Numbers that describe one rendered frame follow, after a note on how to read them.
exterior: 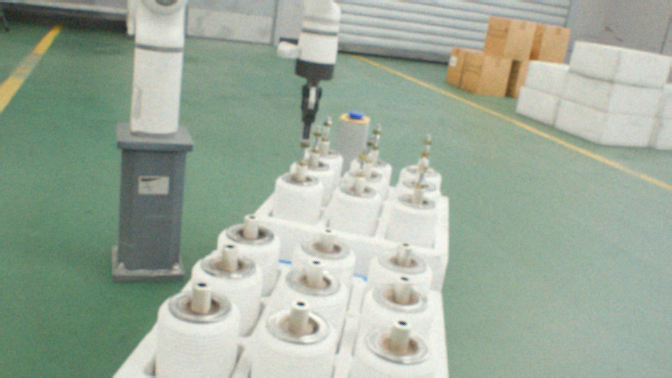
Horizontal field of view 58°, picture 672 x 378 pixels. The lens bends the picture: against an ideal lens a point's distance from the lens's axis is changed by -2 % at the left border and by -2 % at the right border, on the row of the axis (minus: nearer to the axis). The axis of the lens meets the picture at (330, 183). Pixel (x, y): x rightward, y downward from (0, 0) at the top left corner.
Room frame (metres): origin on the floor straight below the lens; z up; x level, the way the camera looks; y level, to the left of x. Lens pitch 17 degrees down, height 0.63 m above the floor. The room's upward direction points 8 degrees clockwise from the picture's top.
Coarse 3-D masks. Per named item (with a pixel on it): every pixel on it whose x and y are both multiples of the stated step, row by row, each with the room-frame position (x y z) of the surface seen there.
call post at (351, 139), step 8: (344, 120) 1.57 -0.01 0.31; (344, 128) 1.56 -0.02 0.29; (352, 128) 1.56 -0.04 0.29; (360, 128) 1.56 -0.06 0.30; (344, 136) 1.56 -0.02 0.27; (352, 136) 1.56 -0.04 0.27; (360, 136) 1.56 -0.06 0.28; (336, 144) 1.57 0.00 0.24; (344, 144) 1.56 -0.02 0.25; (352, 144) 1.56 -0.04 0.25; (360, 144) 1.56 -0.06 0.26; (344, 152) 1.56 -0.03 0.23; (352, 152) 1.56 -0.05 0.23; (360, 152) 1.56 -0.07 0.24; (344, 160) 1.56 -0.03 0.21; (352, 160) 1.56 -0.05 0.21; (344, 168) 1.56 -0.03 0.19
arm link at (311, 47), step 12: (300, 36) 1.19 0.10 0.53; (312, 36) 1.17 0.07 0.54; (324, 36) 1.17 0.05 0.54; (336, 36) 1.19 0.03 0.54; (288, 48) 1.15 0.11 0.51; (300, 48) 1.18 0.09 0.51; (312, 48) 1.16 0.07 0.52; (324, 48) 1.17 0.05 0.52; (336, 48) 1.19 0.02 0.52; (312, 60) 1.16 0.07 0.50; (324, 60) 1.17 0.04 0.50
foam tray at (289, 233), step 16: (272, 208) 1.20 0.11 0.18; (384, 208) 1.31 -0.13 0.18; (448, 208) 1.38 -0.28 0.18; (272, 224) 1.13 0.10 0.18; (288, 224) 1.13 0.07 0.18; (304, 224) 1.14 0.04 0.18; (320, 224) 1.15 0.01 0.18; (384, 224) 1.21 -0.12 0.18; (288, 240) 1.12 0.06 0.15; (352, 240) 1.10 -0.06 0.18; (368, 240) 1.11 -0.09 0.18; (384, 240) 1.12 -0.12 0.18; (288, 256) 1.12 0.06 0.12; (368, 256) 1.10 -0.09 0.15; (432, 256) 1.08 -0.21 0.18; (432, 288) 1.08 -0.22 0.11
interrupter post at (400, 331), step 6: (396, 324) 0.62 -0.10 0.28; (402, 324) 0.63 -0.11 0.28; (408, 324) 0.62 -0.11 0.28; (396, 330) 0.62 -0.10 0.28; (402, 330) 0.61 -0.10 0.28; (408, 330) 0.62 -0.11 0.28; (390, 336) 0.62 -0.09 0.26; (396, 336) 0.62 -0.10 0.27; (402, 336) 0.61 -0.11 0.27; (408, 336) 0.62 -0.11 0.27; (390, 342) 0.62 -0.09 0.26; (396, 342) 0.62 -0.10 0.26; (402, 342) 0.61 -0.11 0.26; (396, 348) 0.61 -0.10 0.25; (402, 348) 0.62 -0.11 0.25
